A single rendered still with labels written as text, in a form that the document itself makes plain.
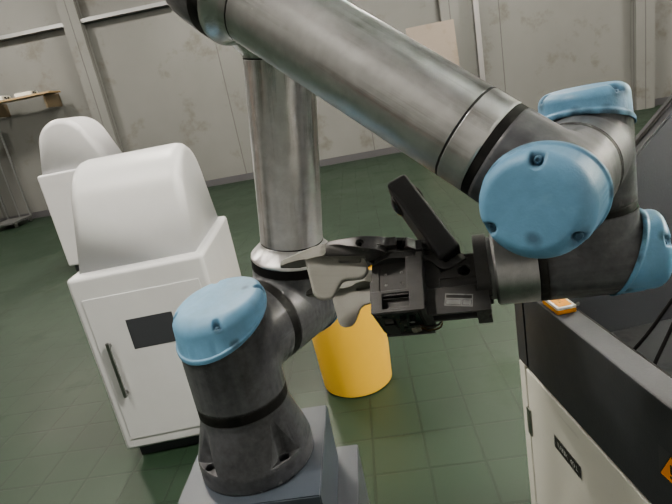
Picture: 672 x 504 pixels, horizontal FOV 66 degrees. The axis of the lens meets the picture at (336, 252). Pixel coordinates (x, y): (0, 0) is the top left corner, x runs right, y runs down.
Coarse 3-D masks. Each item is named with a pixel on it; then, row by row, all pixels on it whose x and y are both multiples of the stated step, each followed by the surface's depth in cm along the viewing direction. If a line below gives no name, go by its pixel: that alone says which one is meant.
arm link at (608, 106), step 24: (552, 96) 44; (576, 96) 42; (600, 96) 41; (624, 96) 42; (552, 120) 44; (576, 120) 40; (600, 120) 41; (624, 120) 42; (624, 144) 40; (624, 168) 39; (624, 192) 44
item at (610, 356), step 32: (544, 320) 83; (576, 320) 77; (544, 352) 86; (576, 352) 75; (608, 352) 68; (544, 384) 89; (576, 384) 77; (608, 384) 68; (640, 384) 61; (576, 416) 79; (608, 416) 69; (640, 416) 62; (608, 448) 71; (640, 448) 63; (640, 480) 65
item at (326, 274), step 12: (300, 252) 54; (312, 252) 53; (324, 252) 53; (288, 264) 54; (300, 264) 54; (312, 264) 53; (324, 264) 53; (336, 264) 53; (348, 264) 53; (360, 264) 53; (312, 276) 52; (324, 276) 52; (336, 276) 52; (348, 276) 52; (360, 276) 52; (312, 288) 52; (324, 288) 52; (336, 288) 52; (324, 300) 51
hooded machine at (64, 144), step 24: (72, 120) 508; (48, 144) 508; (72, 144) 509; (96, 144) 517; (48, 168) 515; (72, 168) 516; (48, 192) 518; (72, 216) 526; (72, 240) 534; (72, 264) 542
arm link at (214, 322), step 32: (224, 288) 65; (256, 288) 62; (192, 320) 59; (224, 320) 58; (256, 320) 60; (288, 320) 65; (192, 352) 59; (224, 352) 58; (256, 352) 60; (288, 352) 66; (192, 384) 61; (224, 384) 59; (256, 384) 61; (224, 416) 61
